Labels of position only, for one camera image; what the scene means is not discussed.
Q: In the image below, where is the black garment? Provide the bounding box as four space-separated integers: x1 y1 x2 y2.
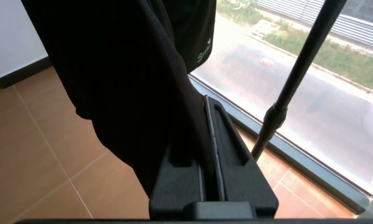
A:
21 0 218 197

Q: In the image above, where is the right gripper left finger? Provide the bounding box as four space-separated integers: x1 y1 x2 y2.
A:
148 146 205 219

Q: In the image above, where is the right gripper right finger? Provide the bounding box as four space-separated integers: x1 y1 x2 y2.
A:
204 95 280 219

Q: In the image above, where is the black clothes rack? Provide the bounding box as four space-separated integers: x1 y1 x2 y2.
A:
251 0 349 161

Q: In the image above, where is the window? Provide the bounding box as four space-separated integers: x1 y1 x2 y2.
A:
189 0 373 216

